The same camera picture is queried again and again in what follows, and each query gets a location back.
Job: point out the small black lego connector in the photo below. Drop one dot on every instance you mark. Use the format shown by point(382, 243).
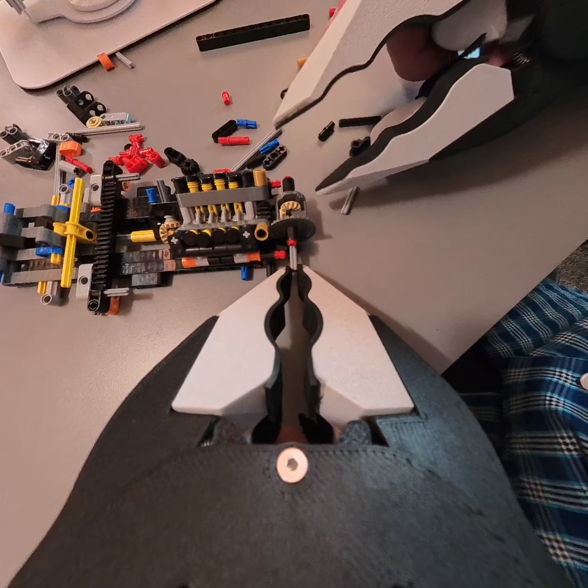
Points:
point(359, 146)

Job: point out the black lego pin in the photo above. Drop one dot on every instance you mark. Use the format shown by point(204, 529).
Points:
point(326, 130)

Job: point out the small black lego gear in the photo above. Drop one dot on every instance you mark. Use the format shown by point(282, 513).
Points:
point(187, 164)

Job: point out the short black lego liftarm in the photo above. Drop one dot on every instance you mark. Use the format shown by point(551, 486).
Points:
point(173, 155)

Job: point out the long red lego pin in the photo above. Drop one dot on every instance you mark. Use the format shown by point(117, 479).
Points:
point(234, 140)

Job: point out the pile of mixed lego pieces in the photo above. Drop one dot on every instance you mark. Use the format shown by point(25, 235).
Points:
point(32, 151)

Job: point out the blue lego pin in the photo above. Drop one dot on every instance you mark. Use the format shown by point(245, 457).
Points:
point(268, 146)
point(246, 123)

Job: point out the black thin lego liftarm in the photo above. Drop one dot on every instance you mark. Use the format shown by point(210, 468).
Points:
point(275, 156)

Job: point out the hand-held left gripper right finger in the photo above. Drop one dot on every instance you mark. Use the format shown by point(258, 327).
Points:
point(363, 363)

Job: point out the blue plaid shirt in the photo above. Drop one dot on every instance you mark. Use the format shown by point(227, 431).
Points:
point(542, 413)

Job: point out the person's right hand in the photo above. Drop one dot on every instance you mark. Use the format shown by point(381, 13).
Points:
point(418, 55)

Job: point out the long black lego beam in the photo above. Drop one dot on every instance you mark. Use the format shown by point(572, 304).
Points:
point(252, 33)

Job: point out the white book stand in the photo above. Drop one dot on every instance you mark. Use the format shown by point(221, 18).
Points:
point(138, 27)

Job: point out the short grey lego axle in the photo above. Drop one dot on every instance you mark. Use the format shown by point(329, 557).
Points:
point(349, 200)

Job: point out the short black lego axle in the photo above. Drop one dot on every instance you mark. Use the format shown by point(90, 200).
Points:
point(360, 122)

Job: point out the small grey lego pin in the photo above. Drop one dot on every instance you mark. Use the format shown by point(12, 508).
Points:
point(124, 60)

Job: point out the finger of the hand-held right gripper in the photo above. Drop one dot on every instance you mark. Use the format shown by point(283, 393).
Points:
point(450, 124)
point(358, 36)

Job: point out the pile of red lego connectors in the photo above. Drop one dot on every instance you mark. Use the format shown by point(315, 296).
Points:
point(135, 158)

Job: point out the lego car chassis assembly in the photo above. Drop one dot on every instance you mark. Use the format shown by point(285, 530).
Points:
point(216, 197)

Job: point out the lego gear axle subassembly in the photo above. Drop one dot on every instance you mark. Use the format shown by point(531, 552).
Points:
point(294, 228)

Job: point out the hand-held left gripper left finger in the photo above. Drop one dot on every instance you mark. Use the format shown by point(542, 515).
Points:
point(225, 363)

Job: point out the orange lego bush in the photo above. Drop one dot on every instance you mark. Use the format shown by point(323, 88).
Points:
point(105, 61)

